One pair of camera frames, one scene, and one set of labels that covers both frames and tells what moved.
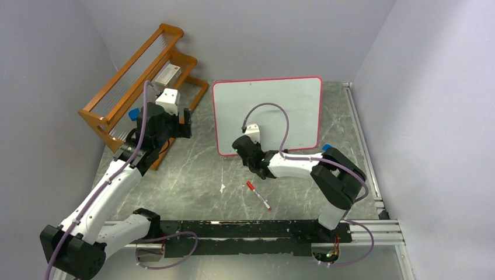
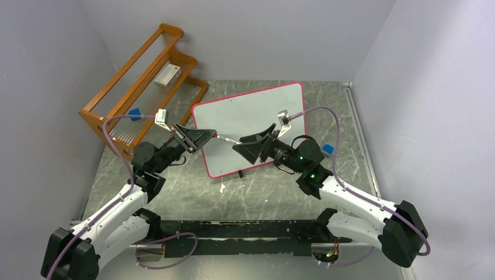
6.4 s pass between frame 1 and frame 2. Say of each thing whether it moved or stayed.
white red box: stayed
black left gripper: moved
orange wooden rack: stayed
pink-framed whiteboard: moved
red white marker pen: moved
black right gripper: moved
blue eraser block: stayed
